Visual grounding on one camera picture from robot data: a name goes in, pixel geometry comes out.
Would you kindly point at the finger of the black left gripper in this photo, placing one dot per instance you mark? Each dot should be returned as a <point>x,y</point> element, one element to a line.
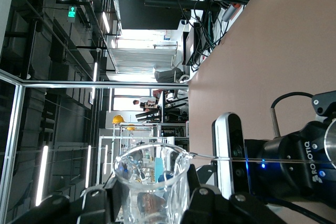
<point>325,106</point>

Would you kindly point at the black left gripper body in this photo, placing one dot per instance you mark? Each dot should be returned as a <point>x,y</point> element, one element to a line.
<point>288,161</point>

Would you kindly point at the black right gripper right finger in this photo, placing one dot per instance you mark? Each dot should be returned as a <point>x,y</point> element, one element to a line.
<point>223,211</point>

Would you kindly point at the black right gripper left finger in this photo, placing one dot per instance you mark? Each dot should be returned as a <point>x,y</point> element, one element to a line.
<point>78,208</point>

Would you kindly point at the clear glass cup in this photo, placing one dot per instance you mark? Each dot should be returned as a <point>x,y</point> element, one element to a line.
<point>152,203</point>

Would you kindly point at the ceiling light strip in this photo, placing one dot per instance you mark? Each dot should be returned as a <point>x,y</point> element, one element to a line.
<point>106,22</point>
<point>42,174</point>
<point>88,166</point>

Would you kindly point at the yellow hard hat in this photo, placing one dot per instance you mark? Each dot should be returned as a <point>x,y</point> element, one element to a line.
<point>130,127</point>
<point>118,119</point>

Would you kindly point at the person in white shirt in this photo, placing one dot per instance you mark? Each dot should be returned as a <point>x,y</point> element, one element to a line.
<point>145,102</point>

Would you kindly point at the grey office chair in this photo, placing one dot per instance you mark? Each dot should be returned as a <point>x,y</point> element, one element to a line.
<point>168,75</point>

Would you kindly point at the green exit sign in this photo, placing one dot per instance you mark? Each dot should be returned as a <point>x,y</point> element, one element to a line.
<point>71,13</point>

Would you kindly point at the black Huawei monitor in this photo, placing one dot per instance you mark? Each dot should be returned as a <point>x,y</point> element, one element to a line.
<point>147,3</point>

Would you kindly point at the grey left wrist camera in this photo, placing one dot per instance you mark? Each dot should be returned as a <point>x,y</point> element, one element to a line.
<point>223,155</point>

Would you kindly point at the aluminium cell frame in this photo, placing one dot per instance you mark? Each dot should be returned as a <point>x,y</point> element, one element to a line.
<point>105,84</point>

